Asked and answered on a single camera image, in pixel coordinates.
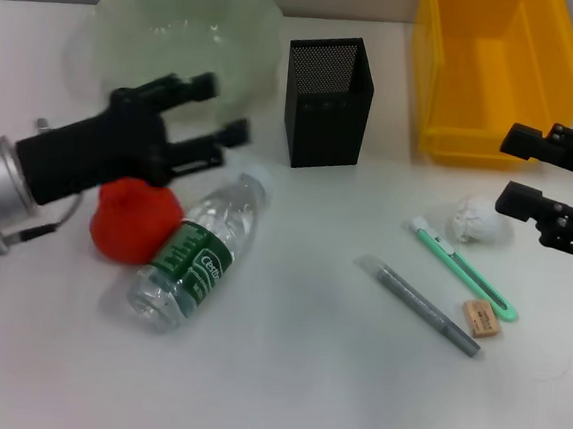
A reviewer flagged silver left arm cable plug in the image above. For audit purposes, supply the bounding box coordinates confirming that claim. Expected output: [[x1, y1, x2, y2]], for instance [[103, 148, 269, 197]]
[[0, 227, 16, 258]]

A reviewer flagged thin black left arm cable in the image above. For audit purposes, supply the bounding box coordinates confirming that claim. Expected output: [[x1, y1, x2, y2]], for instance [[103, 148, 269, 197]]
[[12, 185, 87, 248]]

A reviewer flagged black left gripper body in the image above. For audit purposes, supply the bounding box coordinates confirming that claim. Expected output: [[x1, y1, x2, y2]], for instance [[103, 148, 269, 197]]
[[10, 78, 178, 217]]

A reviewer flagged tan rectangular eraser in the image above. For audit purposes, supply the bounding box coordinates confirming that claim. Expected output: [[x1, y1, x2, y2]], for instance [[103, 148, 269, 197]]
[[459, 297, 506, 341]]

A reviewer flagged grey marker pen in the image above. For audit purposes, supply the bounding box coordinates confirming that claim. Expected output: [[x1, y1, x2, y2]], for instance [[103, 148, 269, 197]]
[[349, 253, 490, 360]]

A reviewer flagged yellow plastic storage bin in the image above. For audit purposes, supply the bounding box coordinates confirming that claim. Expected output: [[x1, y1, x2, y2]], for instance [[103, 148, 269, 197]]
[[401, 0, 573, 178]]

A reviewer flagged green utility knife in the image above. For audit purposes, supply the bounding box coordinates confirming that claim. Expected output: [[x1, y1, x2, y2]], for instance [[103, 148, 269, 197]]
[[400, 214, 528, 325]]

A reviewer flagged red-orange toy orange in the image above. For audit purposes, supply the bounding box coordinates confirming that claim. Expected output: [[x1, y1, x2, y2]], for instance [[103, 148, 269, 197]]
[[85, 173, 188, 269]]

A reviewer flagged black mesh pen holder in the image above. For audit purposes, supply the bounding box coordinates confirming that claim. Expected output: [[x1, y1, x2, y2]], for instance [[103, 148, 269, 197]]
[[279, 31, 381, 177]]

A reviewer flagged white paper ball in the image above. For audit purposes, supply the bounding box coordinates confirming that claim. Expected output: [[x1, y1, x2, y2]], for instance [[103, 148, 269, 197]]
[[444, 194, 513, 249]]

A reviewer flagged clear glass fruit plate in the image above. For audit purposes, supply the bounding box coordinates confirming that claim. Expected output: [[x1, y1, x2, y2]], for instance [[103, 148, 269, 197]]
[[56, 0, 286, 134]]

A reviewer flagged clear green-label water bottle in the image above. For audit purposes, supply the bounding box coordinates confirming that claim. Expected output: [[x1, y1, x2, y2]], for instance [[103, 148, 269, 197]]
[[124, 154, 276, 343]]

